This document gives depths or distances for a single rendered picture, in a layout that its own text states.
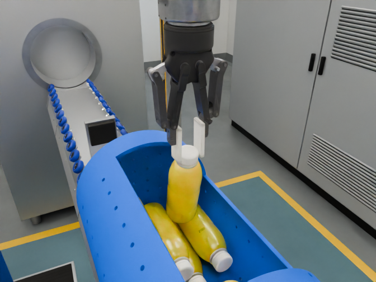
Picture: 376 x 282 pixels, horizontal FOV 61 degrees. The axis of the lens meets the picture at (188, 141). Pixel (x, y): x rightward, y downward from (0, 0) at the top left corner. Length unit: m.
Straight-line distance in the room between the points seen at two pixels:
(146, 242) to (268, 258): 0.24
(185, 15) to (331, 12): 1.86
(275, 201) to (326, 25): 1.25
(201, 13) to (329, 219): 2.13
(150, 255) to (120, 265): 0.06
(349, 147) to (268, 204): 0.68
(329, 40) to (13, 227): 2.39
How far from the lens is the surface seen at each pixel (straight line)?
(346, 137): 2.27
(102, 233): 0.54
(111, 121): 1.10
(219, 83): 0.54
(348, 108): 2.21
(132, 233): 0.48
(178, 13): 0.45
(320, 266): 2.13
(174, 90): 0.51
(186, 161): 0.57
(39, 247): 2.27
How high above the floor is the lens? 1.54
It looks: 29 degrees down
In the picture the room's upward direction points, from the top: straight up
